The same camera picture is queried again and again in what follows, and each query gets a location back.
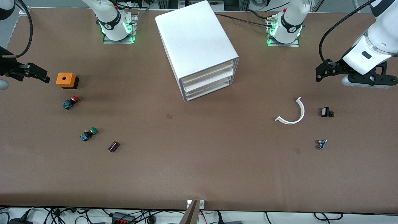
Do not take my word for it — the white plastic drawer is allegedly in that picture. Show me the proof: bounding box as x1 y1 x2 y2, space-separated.
181 61 234 85
185 78 232 101
183 70 233 93

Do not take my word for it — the white curved plastic arc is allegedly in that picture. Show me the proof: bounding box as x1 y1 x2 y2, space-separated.
275 96 305 125

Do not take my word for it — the black cable loop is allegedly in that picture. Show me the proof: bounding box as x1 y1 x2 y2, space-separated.
313 212 344 221

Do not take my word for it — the green push button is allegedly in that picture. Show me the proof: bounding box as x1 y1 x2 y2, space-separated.
80 127 99 142

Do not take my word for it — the dark power strip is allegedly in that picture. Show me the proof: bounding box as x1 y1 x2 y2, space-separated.
111 212 136 224

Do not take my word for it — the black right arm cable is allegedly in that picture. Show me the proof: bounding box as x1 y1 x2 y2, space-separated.
15 0 34 58

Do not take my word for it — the orange box with hole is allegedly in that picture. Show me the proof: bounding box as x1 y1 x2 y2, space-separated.
56 72 79 90

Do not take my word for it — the white drawer cabinet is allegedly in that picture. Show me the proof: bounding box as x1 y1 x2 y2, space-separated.
155 1 240 102

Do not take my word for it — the red push button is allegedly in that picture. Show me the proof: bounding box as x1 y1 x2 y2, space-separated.
61 96 80 110

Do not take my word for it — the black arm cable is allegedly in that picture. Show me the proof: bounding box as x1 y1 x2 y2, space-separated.
319 0 377 66
15 0 34 58

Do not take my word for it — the thin black cable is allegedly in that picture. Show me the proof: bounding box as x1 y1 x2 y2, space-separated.
215 12 275 28

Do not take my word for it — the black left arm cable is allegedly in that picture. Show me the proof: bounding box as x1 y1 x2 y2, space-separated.
319 0 377 66

